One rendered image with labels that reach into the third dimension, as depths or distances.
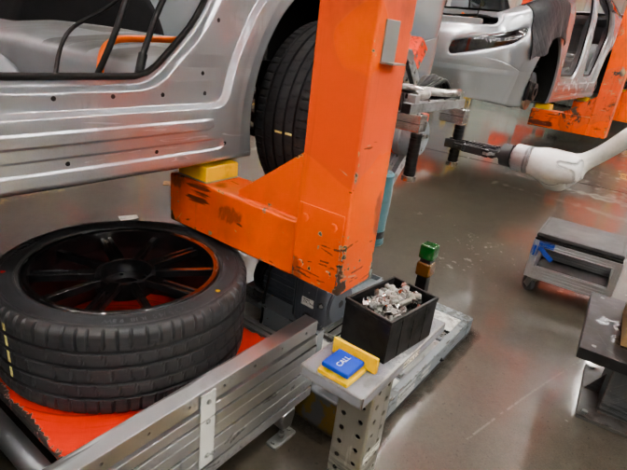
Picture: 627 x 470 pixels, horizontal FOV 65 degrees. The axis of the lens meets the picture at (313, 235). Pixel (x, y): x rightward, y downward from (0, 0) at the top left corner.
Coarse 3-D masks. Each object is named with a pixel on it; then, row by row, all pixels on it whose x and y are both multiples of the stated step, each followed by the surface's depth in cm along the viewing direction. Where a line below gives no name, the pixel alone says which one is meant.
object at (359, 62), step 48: (336, 0) 107; (384, 0) 102; (336, 48) 110; (384, 48) 107; (336, 96) 113; (384, 96) 114; (336, 144) 116; (384, 144) 122; (336, 192) 120; (336, 240) 123; (336, 288) 127
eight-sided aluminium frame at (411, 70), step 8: (408, 56) 171; (408, 64) 174; (408, 72) 177; (416, 72) 180; (408, 80) 186; (416, 80) 183; (392, 160) 196; (400, 160) 194; (392, 168) 198; (400, 168) 195
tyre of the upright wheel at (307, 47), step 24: (312, 24) 168; (288, 48) 162; (312, 48) 158; (288, 72) 157; (312, 72) 153; (264, 96) 162; (288, 96) 156; (264, 120) 163; (288, 120) 157; (264, 144) 167; (288, 144) 160; (264, 168) 175
